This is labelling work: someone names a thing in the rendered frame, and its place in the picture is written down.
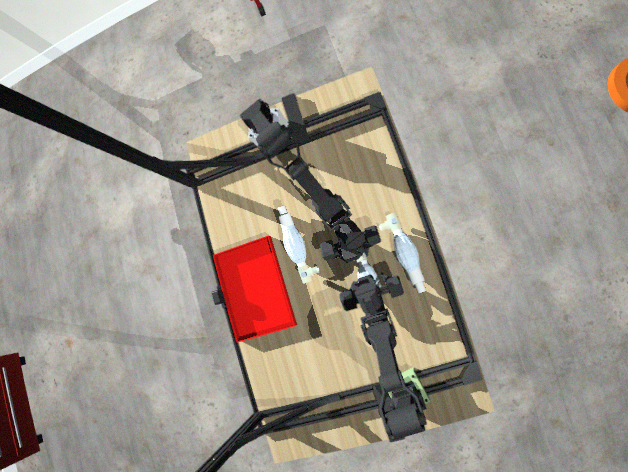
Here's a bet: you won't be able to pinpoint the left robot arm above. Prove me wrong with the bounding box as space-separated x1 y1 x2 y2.
240 99 365 262

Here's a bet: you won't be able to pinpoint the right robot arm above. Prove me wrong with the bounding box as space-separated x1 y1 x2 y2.
351 274 427 440

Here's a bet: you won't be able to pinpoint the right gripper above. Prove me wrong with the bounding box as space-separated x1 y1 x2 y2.
339 273 404 311

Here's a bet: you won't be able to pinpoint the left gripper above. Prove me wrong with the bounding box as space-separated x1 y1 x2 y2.
320 225 381 263

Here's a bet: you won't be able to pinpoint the red tray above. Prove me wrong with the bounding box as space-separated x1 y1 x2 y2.
213 236 297 342

